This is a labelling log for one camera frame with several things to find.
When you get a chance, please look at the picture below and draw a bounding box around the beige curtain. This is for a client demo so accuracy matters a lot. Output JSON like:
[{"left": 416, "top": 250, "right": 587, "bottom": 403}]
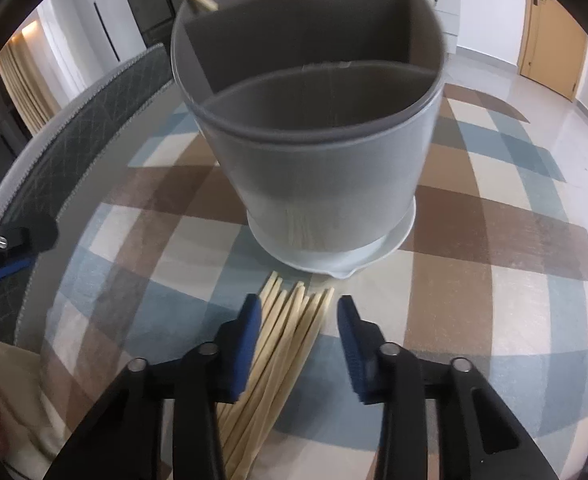
[{"left": 0, "top": 37, "right": 62, "bottom": 136}]

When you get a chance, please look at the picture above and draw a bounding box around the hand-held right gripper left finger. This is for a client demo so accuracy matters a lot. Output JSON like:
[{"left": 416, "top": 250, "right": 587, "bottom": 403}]
[{"left": 44, "top": 294, "right": 263, "bottom": 480}]

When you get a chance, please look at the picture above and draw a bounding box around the beige cloth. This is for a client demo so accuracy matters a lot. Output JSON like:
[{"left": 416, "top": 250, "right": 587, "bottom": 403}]
[{"left": 0, "top": 335, "right": 105, "bottom": 480}]

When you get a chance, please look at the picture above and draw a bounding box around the wooden door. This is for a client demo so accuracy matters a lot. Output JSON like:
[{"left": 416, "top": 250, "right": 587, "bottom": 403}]
[{"left": 518, "top": 0, "right": 588, "bottom": 101}]

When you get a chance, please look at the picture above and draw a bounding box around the white plastic bucket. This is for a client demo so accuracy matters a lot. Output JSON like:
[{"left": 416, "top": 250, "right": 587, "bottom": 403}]
[{"left": 170, "top": 0, "right": 447, "bottom": 281}]

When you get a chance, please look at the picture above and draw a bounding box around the pile of bamboo chopsticks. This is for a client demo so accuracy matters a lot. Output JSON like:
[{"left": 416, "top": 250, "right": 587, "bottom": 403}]
[{"left": 216, "top": 271, "right": 336, "bottom": 480}]

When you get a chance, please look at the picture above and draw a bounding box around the blue brown checked rug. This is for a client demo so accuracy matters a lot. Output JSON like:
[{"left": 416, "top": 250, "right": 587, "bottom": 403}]
[{"left": 16, "top": 82, "right": 588, "bottom": 480}]

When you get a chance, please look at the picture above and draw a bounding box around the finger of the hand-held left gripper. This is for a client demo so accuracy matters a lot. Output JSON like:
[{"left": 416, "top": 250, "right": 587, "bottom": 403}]
[{"left": 0, "top": 215, "right": 59, "bottom": 291}]

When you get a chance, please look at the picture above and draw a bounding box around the dark wardrobe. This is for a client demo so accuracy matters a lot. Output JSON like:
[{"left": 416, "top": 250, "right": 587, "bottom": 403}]
[{"left": 114, "top": 0, "right": 210, "bottom": 48}]

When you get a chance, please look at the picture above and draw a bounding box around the white drawer cabinet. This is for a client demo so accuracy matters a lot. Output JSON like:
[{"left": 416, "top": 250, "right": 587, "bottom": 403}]
[{"left": 404, "top": 0, "right": 462, "bottom": 56}]

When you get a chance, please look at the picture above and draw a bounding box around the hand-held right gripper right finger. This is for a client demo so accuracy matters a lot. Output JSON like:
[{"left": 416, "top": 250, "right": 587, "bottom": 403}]
[{"left": 336, "top": 295, "right": 560, "bottom": 480}]

